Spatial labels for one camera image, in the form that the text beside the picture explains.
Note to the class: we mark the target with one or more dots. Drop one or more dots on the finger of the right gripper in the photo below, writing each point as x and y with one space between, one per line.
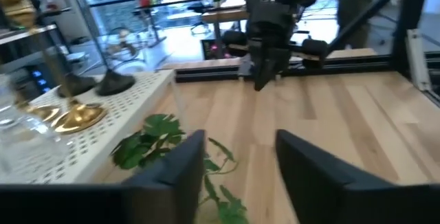
279 59
261 66

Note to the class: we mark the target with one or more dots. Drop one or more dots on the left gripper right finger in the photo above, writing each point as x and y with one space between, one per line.
326 189

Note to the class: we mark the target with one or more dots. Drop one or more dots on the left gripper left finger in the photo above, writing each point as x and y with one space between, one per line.
154 200

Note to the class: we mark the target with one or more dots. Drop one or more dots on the short gold candlestick holder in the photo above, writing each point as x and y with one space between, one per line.
79 117

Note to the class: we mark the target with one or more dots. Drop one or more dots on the tall black candlestick holder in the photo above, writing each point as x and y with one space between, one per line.
115 83

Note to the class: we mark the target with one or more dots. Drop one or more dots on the clear glass candle holder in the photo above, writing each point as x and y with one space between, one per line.
31 148

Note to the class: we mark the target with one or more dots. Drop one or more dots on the short black candlestick holder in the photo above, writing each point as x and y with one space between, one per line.
77 84

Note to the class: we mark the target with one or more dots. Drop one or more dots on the tall gold candlestick holder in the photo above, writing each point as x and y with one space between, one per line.
43 112

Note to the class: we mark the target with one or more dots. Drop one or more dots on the green artificial plant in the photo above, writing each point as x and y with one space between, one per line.
151 141

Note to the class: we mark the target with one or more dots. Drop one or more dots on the person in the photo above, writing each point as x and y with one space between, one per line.
357 11

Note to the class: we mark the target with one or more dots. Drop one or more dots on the wooden top table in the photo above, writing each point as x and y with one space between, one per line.
223 14

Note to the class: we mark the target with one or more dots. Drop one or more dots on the white bar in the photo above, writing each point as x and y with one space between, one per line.
417 62

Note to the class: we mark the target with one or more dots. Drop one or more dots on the white perforated metal shelf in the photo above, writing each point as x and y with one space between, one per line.
137 97

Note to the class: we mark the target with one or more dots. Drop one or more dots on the black aluminium table frame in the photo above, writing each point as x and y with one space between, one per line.
343 64

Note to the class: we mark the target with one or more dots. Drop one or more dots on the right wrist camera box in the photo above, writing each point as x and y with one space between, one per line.
271 21

